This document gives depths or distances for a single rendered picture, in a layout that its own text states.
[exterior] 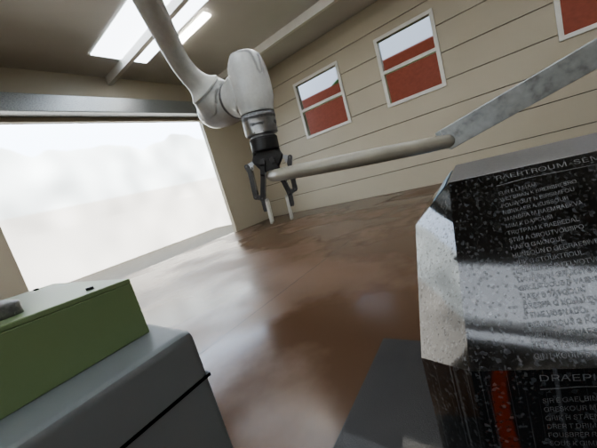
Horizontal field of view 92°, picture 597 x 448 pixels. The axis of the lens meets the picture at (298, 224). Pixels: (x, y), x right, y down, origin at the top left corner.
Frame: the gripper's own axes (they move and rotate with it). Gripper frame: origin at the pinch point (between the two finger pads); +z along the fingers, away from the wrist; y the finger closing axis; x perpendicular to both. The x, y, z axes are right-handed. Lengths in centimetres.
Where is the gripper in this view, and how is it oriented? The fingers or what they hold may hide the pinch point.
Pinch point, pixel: (279, 210)
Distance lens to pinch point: 81.9
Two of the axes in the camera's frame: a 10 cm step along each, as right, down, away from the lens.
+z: 2.1, 9.6, 1.9
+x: 0.5, -2.0, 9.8
